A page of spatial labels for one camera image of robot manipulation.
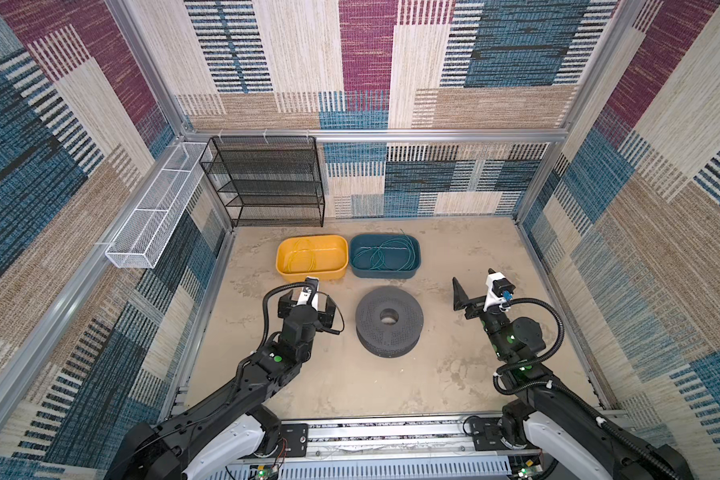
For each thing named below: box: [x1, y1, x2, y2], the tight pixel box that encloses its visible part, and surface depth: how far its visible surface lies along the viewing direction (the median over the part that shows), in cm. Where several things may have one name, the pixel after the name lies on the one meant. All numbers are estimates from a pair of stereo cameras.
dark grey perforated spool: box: [355, 286, 424, 358], surface depth 91 cm
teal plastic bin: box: [349, 234, 421, 279], surface depth 107 cm
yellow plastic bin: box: [276, 234, 349, 282], surface depth 110 cm
